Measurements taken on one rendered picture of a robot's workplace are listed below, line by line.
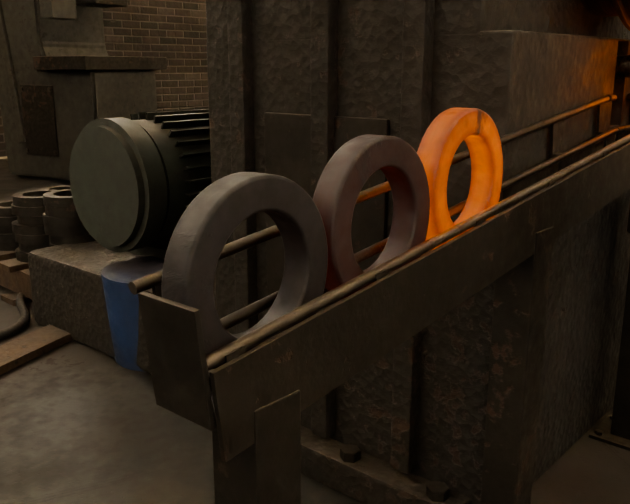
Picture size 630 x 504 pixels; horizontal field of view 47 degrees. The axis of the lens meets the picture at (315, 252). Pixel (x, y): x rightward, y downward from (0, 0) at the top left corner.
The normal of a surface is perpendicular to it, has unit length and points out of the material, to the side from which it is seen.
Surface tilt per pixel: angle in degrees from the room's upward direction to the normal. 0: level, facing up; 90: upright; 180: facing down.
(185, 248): 64
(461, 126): 90
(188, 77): 90
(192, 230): 53
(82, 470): 0
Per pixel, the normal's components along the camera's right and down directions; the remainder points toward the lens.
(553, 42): 0.75, 0.16
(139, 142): 0.53, -0.57
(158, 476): 0.00, -0.97
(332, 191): -0.57, -0.29
